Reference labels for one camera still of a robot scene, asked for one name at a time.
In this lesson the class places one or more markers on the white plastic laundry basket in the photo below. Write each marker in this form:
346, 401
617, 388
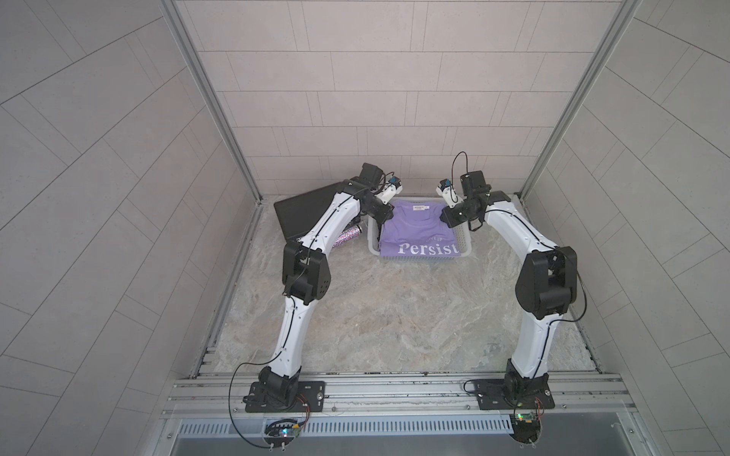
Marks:
462, 234

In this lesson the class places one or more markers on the purple glitter cylinder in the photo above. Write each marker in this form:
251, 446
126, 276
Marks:
348, 234

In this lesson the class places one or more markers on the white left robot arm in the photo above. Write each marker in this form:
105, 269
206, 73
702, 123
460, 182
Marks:
306, 275

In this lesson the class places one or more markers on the right circuit board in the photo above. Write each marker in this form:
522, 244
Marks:
527, 428

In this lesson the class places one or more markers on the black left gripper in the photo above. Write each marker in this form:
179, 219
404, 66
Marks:
378, 211

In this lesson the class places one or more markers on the black briefcase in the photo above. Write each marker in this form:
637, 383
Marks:
299, 214

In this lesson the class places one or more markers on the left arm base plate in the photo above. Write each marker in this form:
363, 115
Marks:
306, 395

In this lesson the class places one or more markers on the aluminium corner profile left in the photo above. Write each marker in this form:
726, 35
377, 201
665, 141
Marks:
183, 38

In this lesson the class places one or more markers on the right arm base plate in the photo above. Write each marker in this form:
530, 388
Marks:
511, 393

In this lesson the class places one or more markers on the aluminium corner profile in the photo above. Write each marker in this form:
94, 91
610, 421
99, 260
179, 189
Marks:
183, 38
614, 33

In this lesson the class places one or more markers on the aluminium front rail frame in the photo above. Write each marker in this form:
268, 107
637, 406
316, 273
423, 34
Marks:
588, 406

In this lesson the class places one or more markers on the purple Persist t-shirt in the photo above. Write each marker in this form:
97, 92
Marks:
416, 231

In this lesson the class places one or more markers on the circuit board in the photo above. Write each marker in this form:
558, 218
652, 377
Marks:
527, 428
281, 433

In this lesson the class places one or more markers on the aluminium corner profile right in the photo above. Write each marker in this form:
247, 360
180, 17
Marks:
614, 33

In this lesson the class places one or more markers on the left circuit board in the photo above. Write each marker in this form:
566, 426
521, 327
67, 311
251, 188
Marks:
281, 433

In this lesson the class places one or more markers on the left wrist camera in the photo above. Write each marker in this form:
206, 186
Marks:
390, 190

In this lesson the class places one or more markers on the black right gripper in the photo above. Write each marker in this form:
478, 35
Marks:
454, 214

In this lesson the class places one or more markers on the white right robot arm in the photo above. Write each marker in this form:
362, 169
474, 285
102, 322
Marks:
546, 286

